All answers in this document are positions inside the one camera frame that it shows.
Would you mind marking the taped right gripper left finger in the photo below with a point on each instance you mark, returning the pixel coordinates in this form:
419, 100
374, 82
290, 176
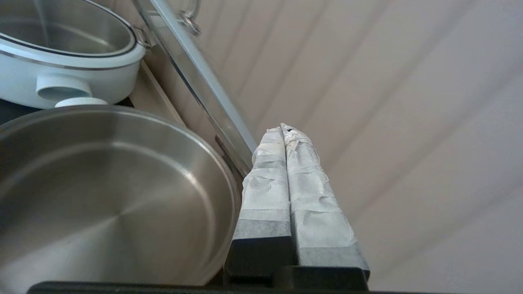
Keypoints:
265, 196

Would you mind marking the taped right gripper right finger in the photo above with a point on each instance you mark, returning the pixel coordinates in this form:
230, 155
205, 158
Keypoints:
314, 204

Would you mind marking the wide black glass cooktop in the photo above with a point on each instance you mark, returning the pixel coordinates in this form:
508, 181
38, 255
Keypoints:
8, 112

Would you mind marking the metal wall bracket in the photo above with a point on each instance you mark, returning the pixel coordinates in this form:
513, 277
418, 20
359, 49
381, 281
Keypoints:
143, 36

